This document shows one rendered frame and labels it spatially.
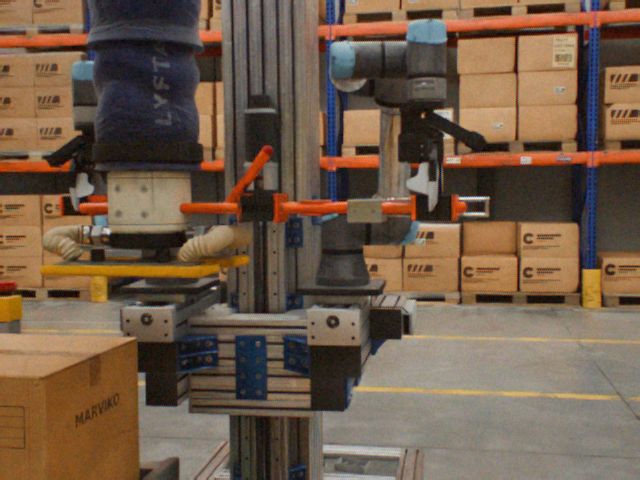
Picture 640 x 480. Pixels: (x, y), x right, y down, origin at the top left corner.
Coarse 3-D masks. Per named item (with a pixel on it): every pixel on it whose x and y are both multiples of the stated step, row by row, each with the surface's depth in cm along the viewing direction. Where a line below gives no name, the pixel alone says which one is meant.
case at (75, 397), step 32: (0, 352) 182; (32, 352) 181; (64, 352) 181; (96, 352) 180; (128, 352) 193; (0, 384) 161; (32, 384) 159; (64, 384) 166; (96, 384) 178; (128, 384) 193; (0, 416) 161; (32, 416) 159; (64, 416) 166; (96, 416) 178; (128, 416) 193; (0, 448) 161; (32, 448) 160; (64, 448) 166; (96, 448) 178; (128, 448) 193
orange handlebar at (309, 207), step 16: (80, 208) 172; (96, 208) 171; (192, 208) 166; (208, 208) 165; (224, 208) 164; (288, 208) 161; (304, 208) 161; (320, 208) 160; (336, 208) 159; (384, 208) 157; (400, 208) 156; (464, 208) 155
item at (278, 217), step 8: (240, 200) 162; (248, 200) 161; (256, 200) 161; (264, 200) 161; (272, 200) 160; (280, 200) 163; (240, 208) 163; (248, 208) 162; (256, 208) 162; (264, 208) 161; (272, 208) 161; (240, 216) 162; (248, 216) 161; (256, 216) 161; (264, 216) 161; (272, 216) 160; (280, 216) 163
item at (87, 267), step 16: (96, 256) 163; (160, 256) 160; (48, 272) 161; (64, 272) 161; (80, 272) 160; (96, 272) 159; (112, 272) 158; (128, 272) 158; (144, 272) 157; (160, 272) 156; (176, 272) 155; (192, 272) 154; (208, 272) 158
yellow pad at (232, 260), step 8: (176, 256) 177; (208, 256) 175; (216, 256) 175; (224, 256) 175; (232, 256) 178; (240, 256) 179; (248, 256) 182; (224, 264) 173; (232, 264) 173; (240, 264) 176
